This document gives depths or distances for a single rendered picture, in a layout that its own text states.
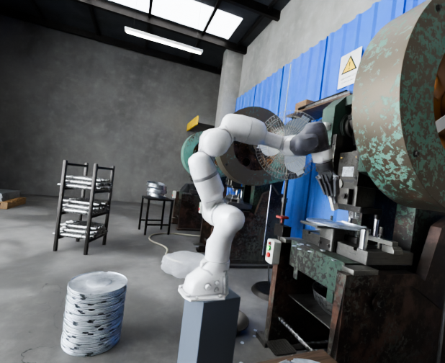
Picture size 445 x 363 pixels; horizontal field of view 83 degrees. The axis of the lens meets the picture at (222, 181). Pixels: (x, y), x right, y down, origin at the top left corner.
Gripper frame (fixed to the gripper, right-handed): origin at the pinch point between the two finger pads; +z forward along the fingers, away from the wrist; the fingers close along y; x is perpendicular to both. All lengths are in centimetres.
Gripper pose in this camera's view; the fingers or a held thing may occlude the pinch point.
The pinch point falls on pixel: (333, 202)
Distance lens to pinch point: 128.3
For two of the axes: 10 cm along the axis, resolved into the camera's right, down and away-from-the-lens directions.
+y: 3.7, 0.5, -9.3
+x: 8.8, -3.4, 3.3
